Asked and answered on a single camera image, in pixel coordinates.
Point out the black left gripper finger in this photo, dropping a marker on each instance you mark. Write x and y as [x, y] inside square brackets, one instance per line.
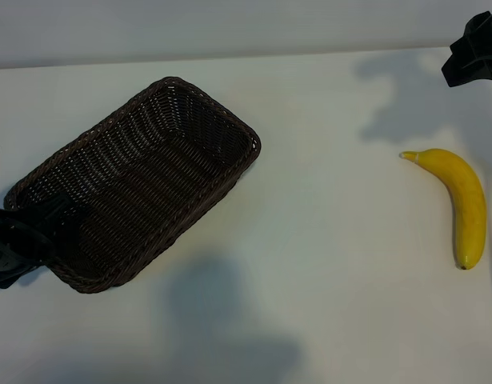
[49, 214]
[17, 278]

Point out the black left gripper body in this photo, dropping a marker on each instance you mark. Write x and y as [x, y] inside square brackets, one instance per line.
[13, 244]

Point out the yellow banana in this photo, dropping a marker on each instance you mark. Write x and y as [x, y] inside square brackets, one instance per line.
[467, 200]

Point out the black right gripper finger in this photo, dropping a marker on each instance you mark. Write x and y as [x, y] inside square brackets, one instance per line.
[469, 68]
[487, 34]

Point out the dark brown wicker basket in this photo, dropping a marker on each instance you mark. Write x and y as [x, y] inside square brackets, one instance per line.
[141, 180]

